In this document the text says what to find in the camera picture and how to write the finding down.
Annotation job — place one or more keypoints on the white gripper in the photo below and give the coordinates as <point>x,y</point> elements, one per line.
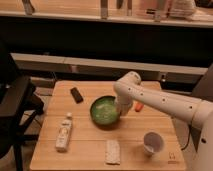
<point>123,104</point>

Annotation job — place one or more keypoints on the green ceramic bowl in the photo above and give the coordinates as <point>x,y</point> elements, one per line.
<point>103,111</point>

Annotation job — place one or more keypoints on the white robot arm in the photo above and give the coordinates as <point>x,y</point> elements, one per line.
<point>194,111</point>

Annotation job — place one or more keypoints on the orange carrot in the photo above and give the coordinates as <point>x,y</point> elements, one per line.
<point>139,106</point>

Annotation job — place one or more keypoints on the white paper cup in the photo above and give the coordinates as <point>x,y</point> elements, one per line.
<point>152,143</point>

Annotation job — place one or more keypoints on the dark brown chocolate bar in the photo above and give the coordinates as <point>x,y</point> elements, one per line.
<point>76,95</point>

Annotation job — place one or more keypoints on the white plastic bottle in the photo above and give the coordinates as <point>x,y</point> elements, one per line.
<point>64,133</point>

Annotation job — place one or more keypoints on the black chair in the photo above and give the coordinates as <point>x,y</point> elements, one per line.
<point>19,105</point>

